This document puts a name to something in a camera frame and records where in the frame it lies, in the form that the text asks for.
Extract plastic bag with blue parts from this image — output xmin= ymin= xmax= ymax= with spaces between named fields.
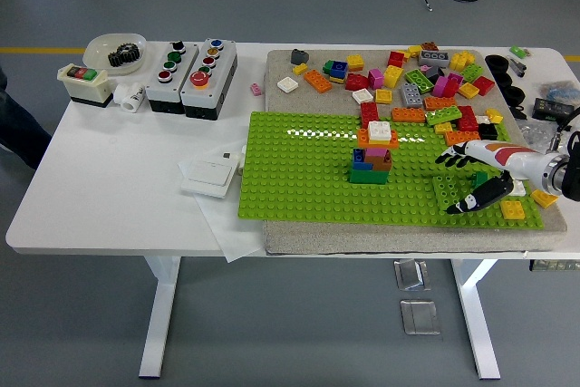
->
xmin=536 ymin=80 xmax=580 ymax=102

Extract white wall switch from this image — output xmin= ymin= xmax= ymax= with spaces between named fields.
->
xmin=180 ymin=158 xmax=237 ymax=200

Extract clear plastic bag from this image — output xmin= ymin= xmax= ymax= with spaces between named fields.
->
xmin=516 ymin=121 xmax=558 ymax=155

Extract four-button emergency stop box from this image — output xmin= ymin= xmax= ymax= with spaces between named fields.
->
xmin=179 ymin=37 xmax=239 ymax=121

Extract red green button switch box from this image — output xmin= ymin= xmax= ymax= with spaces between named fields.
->
xmin=57 ymin=63 xmax=114 ymax=110

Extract yellow brick cluster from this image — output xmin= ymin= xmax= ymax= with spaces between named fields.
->
xmin=449 ymin=50 xmax=476 ymax=72

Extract lime green square brick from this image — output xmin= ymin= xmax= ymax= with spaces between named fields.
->
xmin=459 ymin=62 xmax=484 ymax=84

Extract under-table tray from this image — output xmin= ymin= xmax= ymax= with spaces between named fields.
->
xmin=527 ymin=258 xmax=580 ymax=273

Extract grey long brick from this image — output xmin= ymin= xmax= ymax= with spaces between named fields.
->
xmin=417 ymin=50 xmax=451 ymax=67
xmin=400 ymin=82 xmax=425 ymax=110

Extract grey metal tool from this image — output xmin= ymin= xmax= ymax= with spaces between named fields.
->
xmin=506 ymin=55 xmax=527 ymax=79

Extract white paper sheet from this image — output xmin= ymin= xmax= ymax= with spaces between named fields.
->
xmin=177 ymin=146 xmax=266 ymax=264

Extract green studded baseplate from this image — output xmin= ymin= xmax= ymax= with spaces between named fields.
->
xmin=237 ymin=111 xmax=545 ymax=230

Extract white plug adapter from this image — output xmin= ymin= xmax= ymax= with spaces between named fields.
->
xmin=220 ymin=145 xmax=247 ymax=176

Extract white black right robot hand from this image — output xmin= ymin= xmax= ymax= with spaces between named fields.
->
xmin=434 ymin=140 xmax=555 ymax=216

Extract white pipe tee fitting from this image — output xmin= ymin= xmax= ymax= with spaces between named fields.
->
xmin=112 ymin=82 xmax=147 ymax=113

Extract white table leg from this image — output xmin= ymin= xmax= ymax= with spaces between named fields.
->
xmin=450 ymin=258 xmax=502 ymax=382
xmin=138 ymin=255 xmax=182 ymax=379

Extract black metal gears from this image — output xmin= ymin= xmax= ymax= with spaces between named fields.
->
xmin=107 ymin=42 xmax=141 ymax=69

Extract orange long brick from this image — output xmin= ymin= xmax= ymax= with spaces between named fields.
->
xmin=303 ymin=69 xmax=334 ymax=94
xmin=443 ymin=130 xmax=482 ymax=147
xmin=390 ymin=107 xmax=428 ymax=124
xmin=423 ymin=95 xmax=458 ymax=111
xmin=356 ymin=128 xmax=401 ymax=150

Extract blue green yellow brick stack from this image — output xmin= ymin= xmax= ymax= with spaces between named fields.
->
xmin=322 ymin=59 xmax=350 ymax=85

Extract person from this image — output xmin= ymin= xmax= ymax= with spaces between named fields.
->
xmin=0 ymin=63 xmax=53 ymax=171

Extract white plastic bowl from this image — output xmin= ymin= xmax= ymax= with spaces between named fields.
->
xmin=82 ymin=32 xmax=149 ymax=76

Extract grey-brown mat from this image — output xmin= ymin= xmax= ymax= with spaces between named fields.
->
xmin=262 ymin=48 xmax=568 ymax=256

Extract three-button control box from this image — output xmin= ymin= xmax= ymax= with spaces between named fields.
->
xmin=145 ymin=40 xmax=200 ymax=114

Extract red long brick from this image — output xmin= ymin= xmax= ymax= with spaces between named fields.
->
xmin=359 ymin=102 xmax=381 ymax=130
xmin=456 ymin=105 xmax=481 ymax=132

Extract metal floor plate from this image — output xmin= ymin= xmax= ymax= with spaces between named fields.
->
xmin=400 ymin=298 xmax=441 ymax=336
xmin=392 ymin=258 xmax=431 ymax=292

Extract black electronic module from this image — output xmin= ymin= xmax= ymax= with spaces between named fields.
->
xmin=532 ymin=97 xmax=577 ymax=123

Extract magenta brick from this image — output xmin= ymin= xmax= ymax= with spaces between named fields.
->
xmin=366 ymin=68 xmax=386 ymax=91
xmin=430 ymin=73 xmax=463 ymax=99

